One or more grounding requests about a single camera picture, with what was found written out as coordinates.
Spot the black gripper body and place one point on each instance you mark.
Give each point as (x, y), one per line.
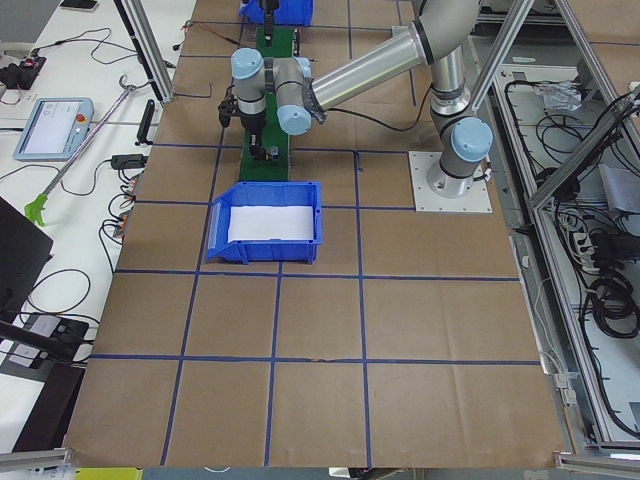
(269, 21)
(251, 125)

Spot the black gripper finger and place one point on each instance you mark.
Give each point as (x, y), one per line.
(268, 28)
(257, 152)

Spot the blue bin right side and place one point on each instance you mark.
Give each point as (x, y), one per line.
(290, 12)

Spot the blue bin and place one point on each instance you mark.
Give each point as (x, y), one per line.
(290, 12)
(263, 193)

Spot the green conveyor belt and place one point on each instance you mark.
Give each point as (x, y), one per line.
(250, 169)

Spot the blue bin left side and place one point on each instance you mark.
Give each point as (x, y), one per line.
(263, 193)

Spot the white foam pad left bin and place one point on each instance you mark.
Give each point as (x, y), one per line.
(265, 223)

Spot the black power adapter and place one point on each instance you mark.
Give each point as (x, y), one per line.
(128, 161)

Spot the teach pendant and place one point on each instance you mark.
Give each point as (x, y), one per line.
(55, 129)

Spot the aluminium frame post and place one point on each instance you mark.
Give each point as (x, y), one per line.
(139, 30)

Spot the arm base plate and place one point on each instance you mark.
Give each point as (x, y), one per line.
(434, 192)

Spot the green handled reacher grabber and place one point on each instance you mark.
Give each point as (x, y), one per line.
(33, 210)

